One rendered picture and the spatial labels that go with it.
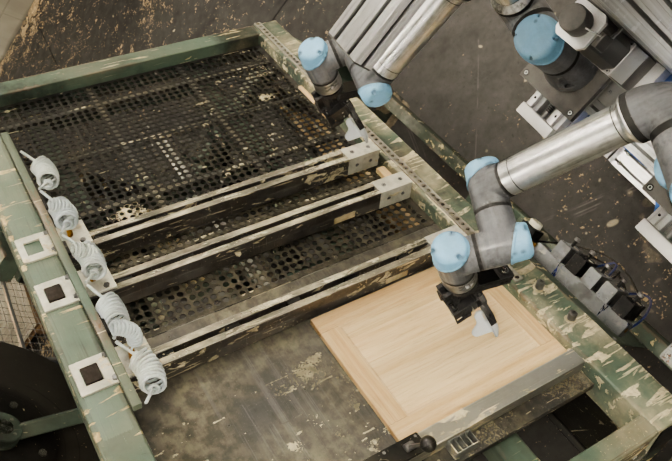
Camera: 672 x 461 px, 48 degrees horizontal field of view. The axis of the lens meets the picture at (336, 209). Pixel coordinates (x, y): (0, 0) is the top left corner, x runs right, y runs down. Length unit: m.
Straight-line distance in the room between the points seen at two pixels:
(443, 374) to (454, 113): 1.81
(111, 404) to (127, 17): 4.38
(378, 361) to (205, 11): 3.55
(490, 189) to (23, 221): 1.38
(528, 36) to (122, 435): 1.36
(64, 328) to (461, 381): 1.02
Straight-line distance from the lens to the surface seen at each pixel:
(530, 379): 2.09
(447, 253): 1.47
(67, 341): 2.02
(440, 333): 2.14
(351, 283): 2.14
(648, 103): 1.39
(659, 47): 1.65
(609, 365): 2.18
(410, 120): 3.52
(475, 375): 2.08
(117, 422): 1.86
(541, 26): 2.00
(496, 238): 1.49
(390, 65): 1.80
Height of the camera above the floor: 2.91
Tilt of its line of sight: 48 degrees down
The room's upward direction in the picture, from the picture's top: 75 degrees counter-clockwise
